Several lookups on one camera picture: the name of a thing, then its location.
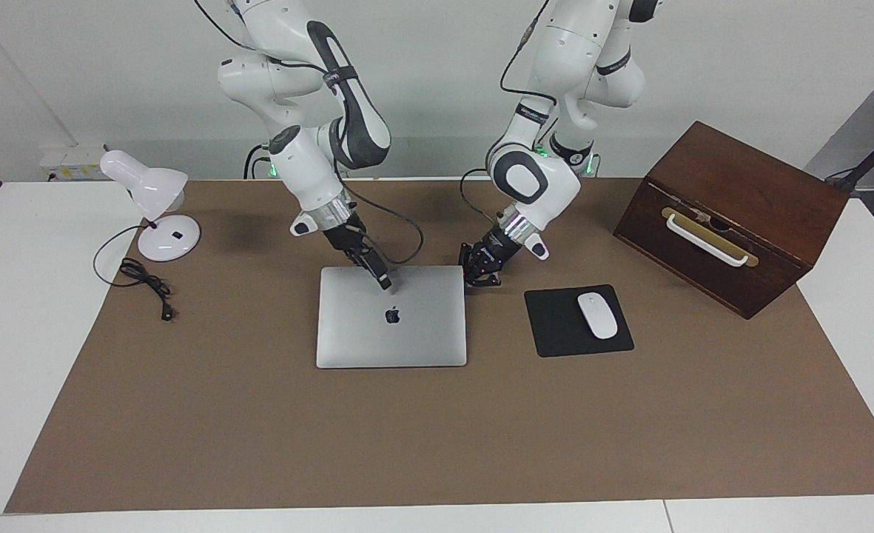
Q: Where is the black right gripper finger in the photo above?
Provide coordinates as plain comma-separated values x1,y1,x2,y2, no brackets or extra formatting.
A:
345,250,380,282
361,244,395,292

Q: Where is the black right base cable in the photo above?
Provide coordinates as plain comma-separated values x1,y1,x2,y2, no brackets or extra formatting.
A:
242,144,272,180

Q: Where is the dark wooden box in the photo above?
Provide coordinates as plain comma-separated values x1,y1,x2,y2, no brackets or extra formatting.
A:
613,121,850,320

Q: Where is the black lamp cable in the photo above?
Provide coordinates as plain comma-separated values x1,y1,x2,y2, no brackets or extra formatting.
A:
93,224,178,322

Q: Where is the brown table mat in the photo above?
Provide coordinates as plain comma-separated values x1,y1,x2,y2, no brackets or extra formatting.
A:
4,178,874,514

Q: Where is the silver laptop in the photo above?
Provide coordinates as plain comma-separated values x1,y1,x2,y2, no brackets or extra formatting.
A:
316,266,468,369

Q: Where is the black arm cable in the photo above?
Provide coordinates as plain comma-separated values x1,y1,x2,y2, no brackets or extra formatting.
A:
192,0,425,266
459,0,559,224

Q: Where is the white box handle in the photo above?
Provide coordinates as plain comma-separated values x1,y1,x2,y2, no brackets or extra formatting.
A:
663,212,751,267

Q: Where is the white computer mouse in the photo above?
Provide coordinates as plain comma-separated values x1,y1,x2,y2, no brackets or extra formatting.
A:
577,292,619,340

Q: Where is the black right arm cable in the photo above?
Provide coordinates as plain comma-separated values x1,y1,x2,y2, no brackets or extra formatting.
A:
192,0,425,266

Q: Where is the white desk lamp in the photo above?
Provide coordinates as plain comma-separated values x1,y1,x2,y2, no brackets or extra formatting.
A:
100,150,201,262

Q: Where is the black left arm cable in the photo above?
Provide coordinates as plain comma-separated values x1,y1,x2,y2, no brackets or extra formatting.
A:
459,0,559,224

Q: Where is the black mouse pad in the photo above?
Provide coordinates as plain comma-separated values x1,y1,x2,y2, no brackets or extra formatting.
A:
524,284,635,358

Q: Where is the white power strip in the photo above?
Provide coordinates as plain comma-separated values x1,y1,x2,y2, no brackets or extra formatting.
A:
39,144,108,182

